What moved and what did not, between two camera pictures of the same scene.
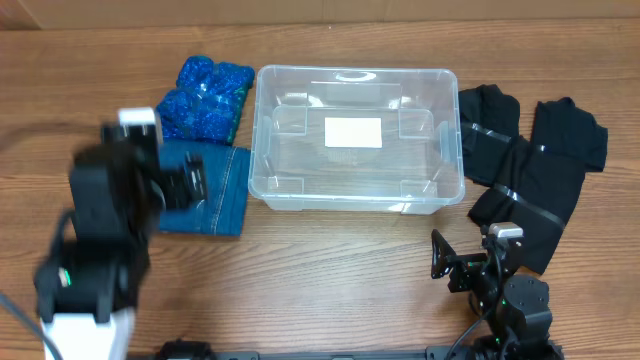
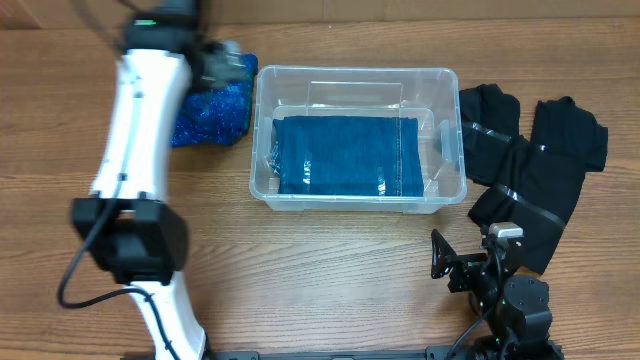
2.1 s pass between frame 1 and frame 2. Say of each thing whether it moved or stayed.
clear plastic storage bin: stayed
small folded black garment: stayed
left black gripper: moved
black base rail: stayed
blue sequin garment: moved
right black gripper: stayed
